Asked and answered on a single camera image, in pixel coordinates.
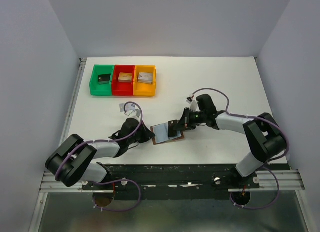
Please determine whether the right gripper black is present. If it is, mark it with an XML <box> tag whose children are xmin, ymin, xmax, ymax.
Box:
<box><xmin>173</xmin><ymin>107</ymin><xmax>207</xmax><ymax>130</ymax></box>

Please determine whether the black VIP card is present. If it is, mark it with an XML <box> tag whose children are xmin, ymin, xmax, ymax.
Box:
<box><xmin>167</xmin><ymin>120</ymin><xmax>178</xmax><ymax>139</ymax></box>

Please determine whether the brown leather card holder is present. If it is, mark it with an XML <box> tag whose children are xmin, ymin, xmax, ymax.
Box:
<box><xmin>150</xmin><ymin>119</ymin><xmax>185</xmax><ymax>145</ymax></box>

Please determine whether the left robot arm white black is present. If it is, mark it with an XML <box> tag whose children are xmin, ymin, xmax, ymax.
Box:
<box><xmin>45</xmin><ymin>117</ymin><xmax>156</xmax><ymax>189</ymax></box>

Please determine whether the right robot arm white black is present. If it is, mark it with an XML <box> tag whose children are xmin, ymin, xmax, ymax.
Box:
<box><xmin>172</xmin><ymin>94</ymin><xmax>287</xmax><ymax>188</ymax></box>

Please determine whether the silver card stack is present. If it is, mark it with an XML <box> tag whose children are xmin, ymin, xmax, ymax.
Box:
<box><xmin>137</xmin><ymin>72</ymin><xmax>153</xmax><ymax>84</ymax></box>

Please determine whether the tan card stack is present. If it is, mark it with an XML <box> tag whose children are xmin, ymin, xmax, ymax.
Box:
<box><xmin>118</xmin><ymin>72</ymin><xmax>132</xmax><ymax>83</ymax></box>

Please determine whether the orange plastic bin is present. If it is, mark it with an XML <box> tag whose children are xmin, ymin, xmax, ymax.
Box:
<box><xmin>133</xmin><ymin>65</ymin><xmax>157</xmax><ymax>97</ymax></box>

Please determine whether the red plastic bin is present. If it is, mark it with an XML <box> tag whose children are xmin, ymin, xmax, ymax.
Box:
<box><xmin>111</xmin><ymin>64</ymin><xmax>135</xmax><ymax>96</ymax></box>

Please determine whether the left white knob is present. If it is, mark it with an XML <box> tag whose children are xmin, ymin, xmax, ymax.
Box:
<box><xmin>121</xmin><ymin>180</ymin><xmax>128</xmax><ymax>186</ymax></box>

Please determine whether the white knob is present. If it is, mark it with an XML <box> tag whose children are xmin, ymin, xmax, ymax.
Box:
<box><xmin>121</xmin><ymin>180</ymin><xmax>128</xmax><ymax>186</ymax></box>
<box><xmin>213</xmin><ymin>177</ymin><xmax>221</xmax><ymax>185</ymax></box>

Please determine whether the green plastic bin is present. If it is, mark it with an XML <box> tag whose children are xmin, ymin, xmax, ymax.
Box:
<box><xmin>89</xmin><ymin>64</ymin><xmax>115</xmax><ymax>96</ymax></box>

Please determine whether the right white knob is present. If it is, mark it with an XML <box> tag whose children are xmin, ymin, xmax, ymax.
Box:
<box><xmin>213</xmin><ymin>177</ymin><xmax>221</xmax><ymax>185</ymax></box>

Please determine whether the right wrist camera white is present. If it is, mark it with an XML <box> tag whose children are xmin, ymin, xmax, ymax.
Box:
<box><xmin>186</xmin><ymin>94</ymin><xmax>198</xmax><ymax>111</ymax></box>

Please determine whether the aluminium frame rail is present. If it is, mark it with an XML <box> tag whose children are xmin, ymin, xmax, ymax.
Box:
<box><xmin>30</xmin><ymin>57</ymin><xmax>307</xmax><ymax>231</ymax></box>

